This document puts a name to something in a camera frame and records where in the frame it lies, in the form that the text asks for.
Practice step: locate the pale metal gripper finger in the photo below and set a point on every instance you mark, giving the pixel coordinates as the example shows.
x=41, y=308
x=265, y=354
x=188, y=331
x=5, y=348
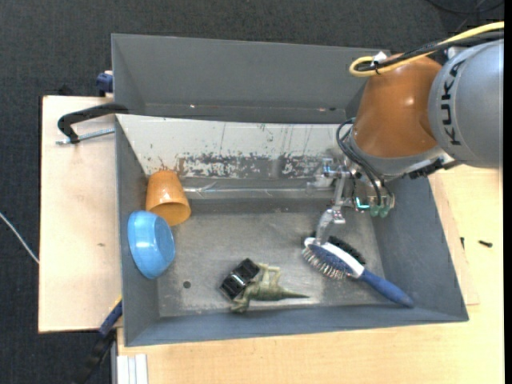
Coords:
x=335, y=217
x=329, y=168

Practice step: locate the blue and white hairbrush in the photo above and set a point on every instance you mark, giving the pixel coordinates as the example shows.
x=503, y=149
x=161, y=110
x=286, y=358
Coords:
x=334, y=260

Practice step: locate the grey metal bin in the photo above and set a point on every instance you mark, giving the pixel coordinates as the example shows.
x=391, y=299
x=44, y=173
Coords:
x=256, y=238

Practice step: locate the green toy dinosaur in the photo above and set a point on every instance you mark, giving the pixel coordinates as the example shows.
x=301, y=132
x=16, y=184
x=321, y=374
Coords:
x=268, y=290

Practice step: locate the black glossy ridged block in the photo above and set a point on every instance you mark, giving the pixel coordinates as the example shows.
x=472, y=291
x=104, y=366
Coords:
x=239, y=278

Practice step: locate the small black screw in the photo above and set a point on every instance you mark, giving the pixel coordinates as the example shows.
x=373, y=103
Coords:
x=486, y=243

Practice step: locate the orange plastic cup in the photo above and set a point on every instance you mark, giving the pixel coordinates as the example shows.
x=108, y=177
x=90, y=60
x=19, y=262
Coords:
x=166, y=196

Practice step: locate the blue plastic bowl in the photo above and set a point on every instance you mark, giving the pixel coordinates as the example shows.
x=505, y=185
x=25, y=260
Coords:
x=150, y=244

